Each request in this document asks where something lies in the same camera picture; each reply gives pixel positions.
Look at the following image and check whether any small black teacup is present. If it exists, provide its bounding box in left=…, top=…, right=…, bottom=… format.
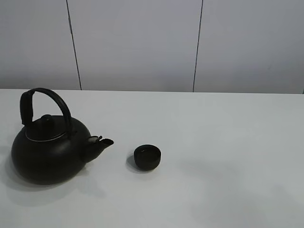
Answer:
left=133, top=144, right=161, bottom=171

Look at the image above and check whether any black round teapot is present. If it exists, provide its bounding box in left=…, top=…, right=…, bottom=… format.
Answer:
left=11, top=88, right=114, bottom=185

